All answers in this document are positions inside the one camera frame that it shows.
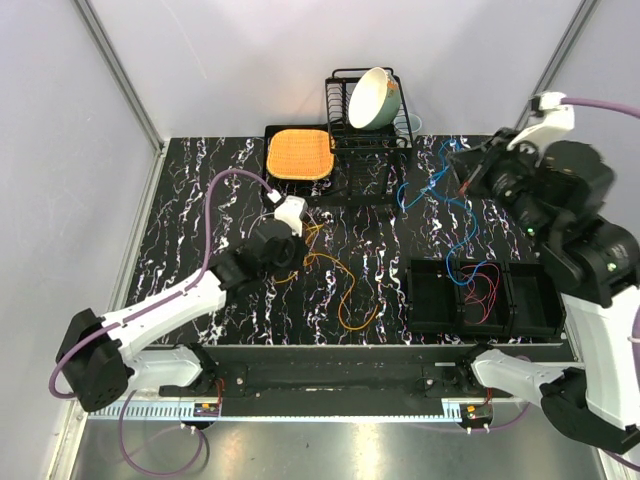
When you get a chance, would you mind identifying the black bin middle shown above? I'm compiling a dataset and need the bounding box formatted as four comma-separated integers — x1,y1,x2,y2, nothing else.
457,261,514,338

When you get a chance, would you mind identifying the black bin left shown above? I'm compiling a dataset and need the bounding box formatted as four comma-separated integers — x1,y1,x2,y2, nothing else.
406,258,462,334

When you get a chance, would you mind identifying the light blue cup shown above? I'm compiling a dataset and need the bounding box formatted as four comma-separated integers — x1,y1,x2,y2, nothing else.
393,113,422,140

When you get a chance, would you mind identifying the red cable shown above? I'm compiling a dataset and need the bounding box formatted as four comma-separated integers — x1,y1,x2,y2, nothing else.
458,262,502,326

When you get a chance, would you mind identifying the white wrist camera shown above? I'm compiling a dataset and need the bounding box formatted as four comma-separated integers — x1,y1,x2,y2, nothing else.
267,189,307,237
506,92,575,151

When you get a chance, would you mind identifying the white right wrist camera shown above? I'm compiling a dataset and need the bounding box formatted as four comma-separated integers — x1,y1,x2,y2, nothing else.
506,92,575,151

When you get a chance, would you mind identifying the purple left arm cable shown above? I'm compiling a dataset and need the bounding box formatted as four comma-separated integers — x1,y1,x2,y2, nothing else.
47,168,279,476

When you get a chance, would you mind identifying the orange woven mat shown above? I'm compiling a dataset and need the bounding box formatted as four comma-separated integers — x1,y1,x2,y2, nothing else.
266,128,335,181

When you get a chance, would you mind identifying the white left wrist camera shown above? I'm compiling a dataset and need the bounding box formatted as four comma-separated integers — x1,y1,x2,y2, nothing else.
267,189,307,237

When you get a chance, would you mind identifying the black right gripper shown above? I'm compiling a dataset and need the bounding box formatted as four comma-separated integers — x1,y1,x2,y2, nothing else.
446,126,556,244

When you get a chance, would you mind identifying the black dish rack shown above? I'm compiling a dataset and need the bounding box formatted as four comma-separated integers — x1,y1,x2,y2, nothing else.
325,67,414,154

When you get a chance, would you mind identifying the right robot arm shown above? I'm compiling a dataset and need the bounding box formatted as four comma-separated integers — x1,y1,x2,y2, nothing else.
448,128,639,455

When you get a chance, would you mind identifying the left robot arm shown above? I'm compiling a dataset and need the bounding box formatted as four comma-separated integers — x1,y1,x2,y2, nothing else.
49,219,307,413

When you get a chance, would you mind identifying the cream ceramic bowl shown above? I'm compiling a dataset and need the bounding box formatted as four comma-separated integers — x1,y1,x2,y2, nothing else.
348,67,401,130

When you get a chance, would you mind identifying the black wire tray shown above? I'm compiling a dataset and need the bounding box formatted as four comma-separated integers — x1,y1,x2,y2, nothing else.
262,124,411,208

